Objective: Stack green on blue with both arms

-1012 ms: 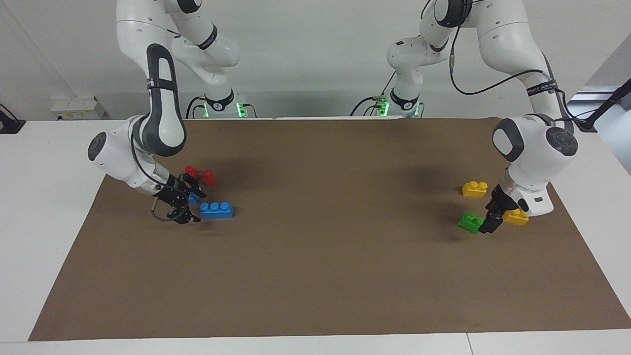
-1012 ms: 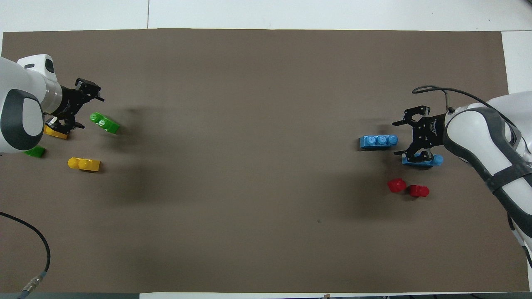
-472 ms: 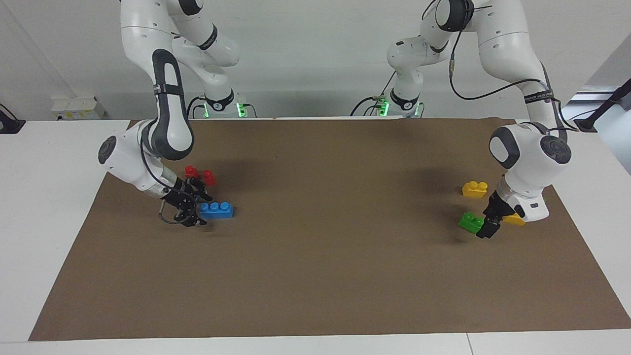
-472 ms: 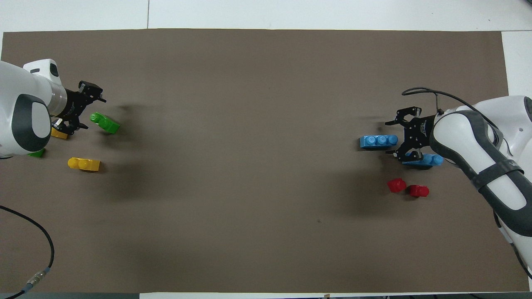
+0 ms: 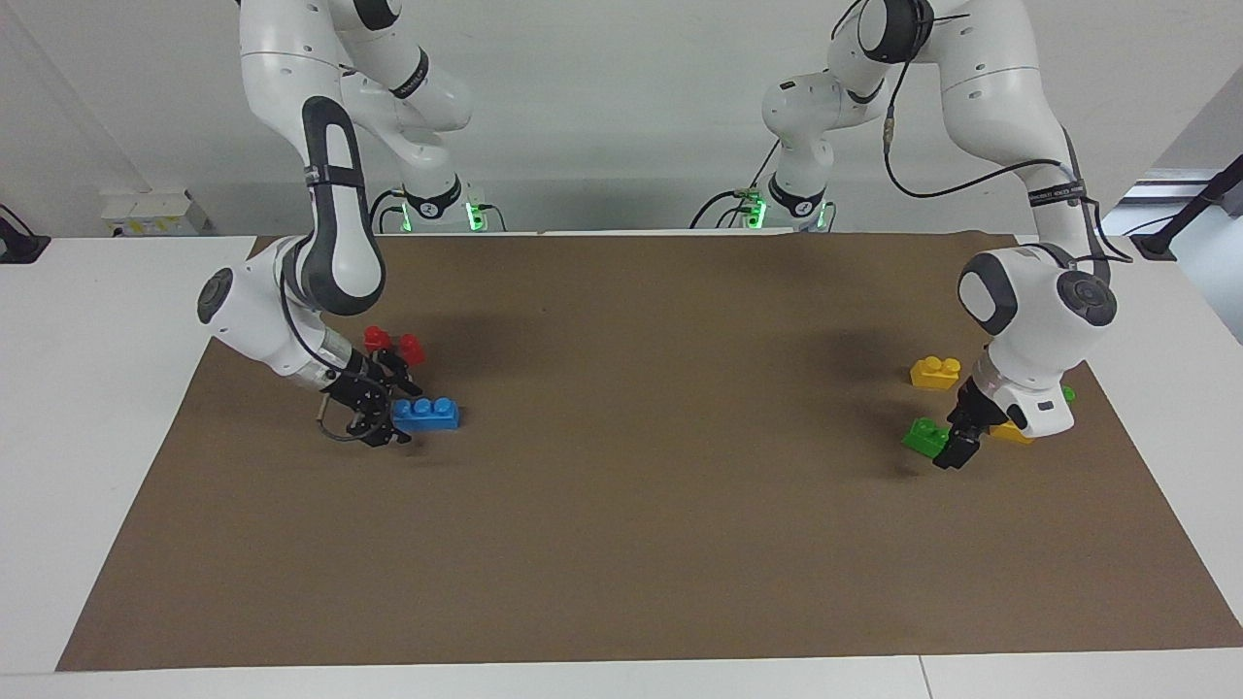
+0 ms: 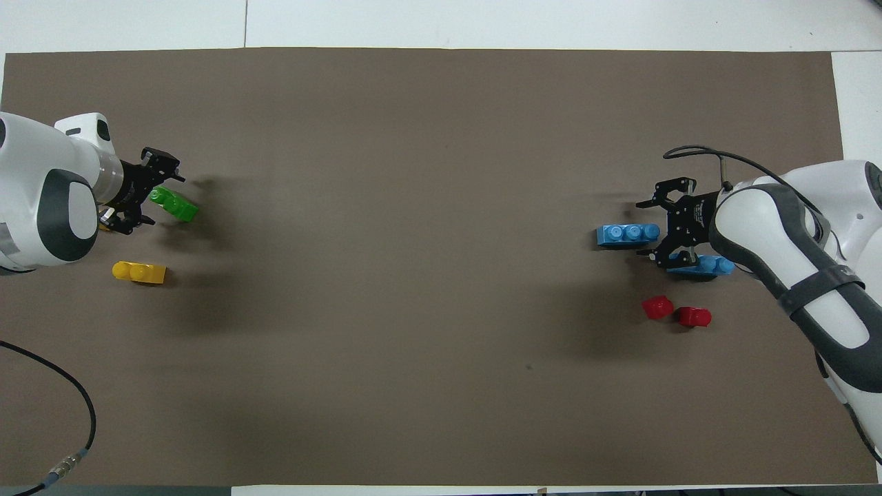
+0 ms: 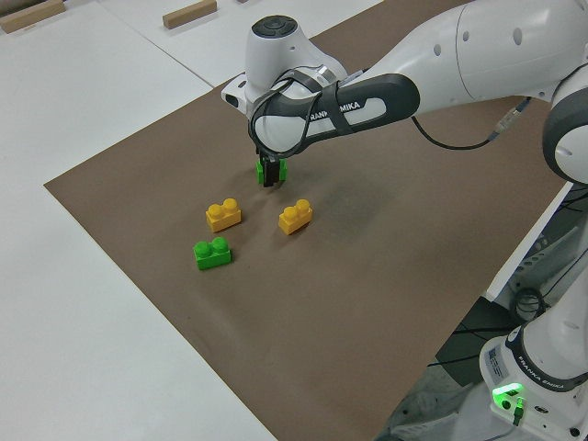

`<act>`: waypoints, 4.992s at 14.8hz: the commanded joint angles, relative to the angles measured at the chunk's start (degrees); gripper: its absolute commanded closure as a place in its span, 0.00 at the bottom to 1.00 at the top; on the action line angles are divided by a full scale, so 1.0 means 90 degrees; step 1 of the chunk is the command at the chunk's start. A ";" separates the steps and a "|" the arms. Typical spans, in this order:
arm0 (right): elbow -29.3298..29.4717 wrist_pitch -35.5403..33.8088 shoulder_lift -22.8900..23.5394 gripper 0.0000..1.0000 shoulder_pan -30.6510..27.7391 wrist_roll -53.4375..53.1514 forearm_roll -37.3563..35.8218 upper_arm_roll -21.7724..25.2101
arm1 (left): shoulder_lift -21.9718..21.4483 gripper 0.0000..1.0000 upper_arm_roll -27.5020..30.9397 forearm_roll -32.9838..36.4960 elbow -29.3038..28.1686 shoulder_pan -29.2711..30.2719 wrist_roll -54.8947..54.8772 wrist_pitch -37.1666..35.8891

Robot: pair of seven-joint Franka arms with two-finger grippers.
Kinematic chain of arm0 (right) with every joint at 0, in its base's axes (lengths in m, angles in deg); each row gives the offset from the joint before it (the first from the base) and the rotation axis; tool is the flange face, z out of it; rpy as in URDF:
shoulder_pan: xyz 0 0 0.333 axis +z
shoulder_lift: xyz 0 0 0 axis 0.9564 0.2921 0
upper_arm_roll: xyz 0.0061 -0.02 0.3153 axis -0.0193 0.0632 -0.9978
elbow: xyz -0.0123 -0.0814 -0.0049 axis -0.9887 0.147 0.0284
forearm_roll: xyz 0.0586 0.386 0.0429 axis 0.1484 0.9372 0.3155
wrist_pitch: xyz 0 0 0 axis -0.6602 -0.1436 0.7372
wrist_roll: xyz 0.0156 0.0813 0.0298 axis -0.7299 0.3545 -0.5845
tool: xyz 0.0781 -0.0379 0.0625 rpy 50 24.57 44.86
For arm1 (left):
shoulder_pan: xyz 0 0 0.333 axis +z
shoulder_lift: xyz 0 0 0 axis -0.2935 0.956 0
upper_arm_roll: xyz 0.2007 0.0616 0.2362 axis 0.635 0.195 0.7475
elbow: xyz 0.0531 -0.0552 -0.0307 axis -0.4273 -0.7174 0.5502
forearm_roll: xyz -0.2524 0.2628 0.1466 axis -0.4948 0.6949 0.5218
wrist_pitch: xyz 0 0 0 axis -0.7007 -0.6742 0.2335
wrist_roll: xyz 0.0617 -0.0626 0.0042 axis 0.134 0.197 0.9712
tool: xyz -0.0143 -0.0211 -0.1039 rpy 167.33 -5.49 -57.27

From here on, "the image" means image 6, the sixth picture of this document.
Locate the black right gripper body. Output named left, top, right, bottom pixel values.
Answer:
left=660, top=192, right=723, bottom=256

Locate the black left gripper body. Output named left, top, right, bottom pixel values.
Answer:
left=109, top=161, right=162, bottom=221

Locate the green two-stud toy brick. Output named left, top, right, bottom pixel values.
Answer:
left=149, top=186, right=200, bottom=223

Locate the blue three-stud toy brick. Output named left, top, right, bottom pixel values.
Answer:
left=667, top=254, right=736, bottom=280
left=596, top=224, right=661, bottom=248

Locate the brown table mat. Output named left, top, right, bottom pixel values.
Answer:
left=0, top=47, right=870, bottom=487

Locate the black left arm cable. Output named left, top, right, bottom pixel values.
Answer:
left=0, top=340, right=97, bottom=496

